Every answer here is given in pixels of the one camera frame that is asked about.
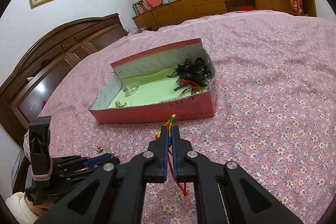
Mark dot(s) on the person's left hand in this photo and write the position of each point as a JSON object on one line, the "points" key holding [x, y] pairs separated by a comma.
{"points": [[39, 210]]}

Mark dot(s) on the red cushion in cabinet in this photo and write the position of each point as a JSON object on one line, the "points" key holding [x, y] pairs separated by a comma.
{"points": [[246, 8]]}

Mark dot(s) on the white sleeve forearm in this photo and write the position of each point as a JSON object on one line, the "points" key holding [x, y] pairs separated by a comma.
{"points": [[19, 209]]}

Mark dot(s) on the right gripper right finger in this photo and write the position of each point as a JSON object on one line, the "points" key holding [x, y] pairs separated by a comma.
{"points": [[225, 193]]}

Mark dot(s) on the long wooden cabinet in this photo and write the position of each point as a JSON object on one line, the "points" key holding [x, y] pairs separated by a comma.
{"points": [[179, 11]]}

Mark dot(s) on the black feather hair accessory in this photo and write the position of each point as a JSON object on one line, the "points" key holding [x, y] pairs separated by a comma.
{"points": [[192, 76]]}

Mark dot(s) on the small gold earrings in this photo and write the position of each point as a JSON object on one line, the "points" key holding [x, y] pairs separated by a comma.
{"points": [[100, 150]]}

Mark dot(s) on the pink floral bedspread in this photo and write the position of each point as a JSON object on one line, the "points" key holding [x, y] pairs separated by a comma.
{"points": [[275, 112]]}

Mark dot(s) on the red gift box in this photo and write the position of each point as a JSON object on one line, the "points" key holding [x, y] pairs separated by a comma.
{"points": [[296, 6]]}

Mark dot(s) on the dark wooden headboard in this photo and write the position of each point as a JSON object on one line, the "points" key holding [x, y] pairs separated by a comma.
{"points": [[46, 63]]}

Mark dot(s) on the pink cardboard box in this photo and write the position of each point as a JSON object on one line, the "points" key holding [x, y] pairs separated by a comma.
{"points": [[140, 91]]}

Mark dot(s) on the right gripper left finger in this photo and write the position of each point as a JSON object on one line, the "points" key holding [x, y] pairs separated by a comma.
{"points": [[114, 193]]}

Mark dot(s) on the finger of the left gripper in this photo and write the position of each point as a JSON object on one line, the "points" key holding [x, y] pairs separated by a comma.
{"points": [[96, 161], [114, 161]]}

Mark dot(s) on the row of books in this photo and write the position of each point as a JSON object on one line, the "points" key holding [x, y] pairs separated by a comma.
{"points": [[140, 7]]}

